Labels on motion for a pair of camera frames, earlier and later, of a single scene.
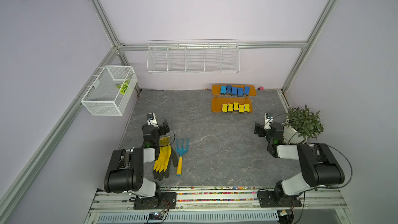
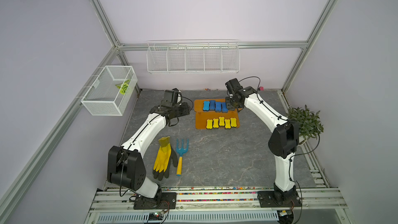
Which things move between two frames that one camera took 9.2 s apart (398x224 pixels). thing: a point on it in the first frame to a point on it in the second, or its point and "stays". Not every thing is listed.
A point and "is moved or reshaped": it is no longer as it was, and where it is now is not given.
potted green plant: (301, 124) stays
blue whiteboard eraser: (228, 89) is moved or reshaped
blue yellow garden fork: (181, 150) stays
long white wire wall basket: (193, 56) stays
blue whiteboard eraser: (223, 89) to (206, 107)
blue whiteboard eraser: (234, 91) is moved or reshaped
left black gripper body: (161, 131) to (180, 110)
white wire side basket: (111, 92) stays
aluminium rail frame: (218, 206) stays
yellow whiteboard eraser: (224, 108) to (209, 124)
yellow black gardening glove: (166, 154) stays
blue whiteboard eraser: (240, 92) is moved or reshaped
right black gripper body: (262, 133) to (231, 102)
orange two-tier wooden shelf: (232, 98) is moved or reshaped
